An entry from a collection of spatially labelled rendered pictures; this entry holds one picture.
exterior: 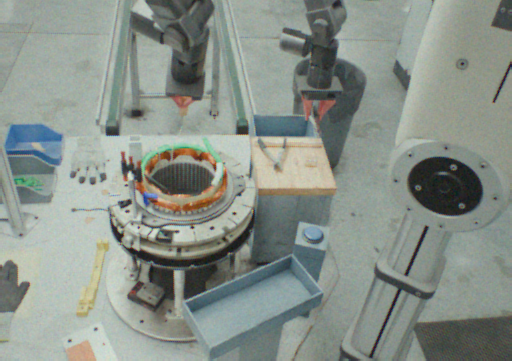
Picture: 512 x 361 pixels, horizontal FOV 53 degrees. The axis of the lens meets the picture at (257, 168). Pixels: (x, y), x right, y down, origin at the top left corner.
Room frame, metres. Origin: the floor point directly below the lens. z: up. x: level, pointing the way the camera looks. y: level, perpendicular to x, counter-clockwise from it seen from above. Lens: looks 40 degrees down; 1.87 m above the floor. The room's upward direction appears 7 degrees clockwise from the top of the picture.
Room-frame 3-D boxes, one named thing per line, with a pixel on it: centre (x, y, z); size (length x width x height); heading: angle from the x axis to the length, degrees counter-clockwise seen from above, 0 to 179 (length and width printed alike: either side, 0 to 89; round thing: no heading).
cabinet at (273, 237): (1.01, -0.08, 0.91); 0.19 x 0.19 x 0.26; 10
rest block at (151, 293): (0.75, 0.22, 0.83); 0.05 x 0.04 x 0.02; 68
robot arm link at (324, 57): (1.05, -0.11, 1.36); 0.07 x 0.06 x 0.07; 65
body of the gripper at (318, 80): (1.04, -0.12, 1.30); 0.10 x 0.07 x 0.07; 100
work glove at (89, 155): (1.26, 0.54, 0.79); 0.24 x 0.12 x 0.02; 12
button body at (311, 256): (0.80, -0.14, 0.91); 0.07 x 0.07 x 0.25; 82
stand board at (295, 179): (1.01, -0.08, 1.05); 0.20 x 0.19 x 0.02; 10
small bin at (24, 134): (1.26, 0.71, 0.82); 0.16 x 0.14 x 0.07; 104
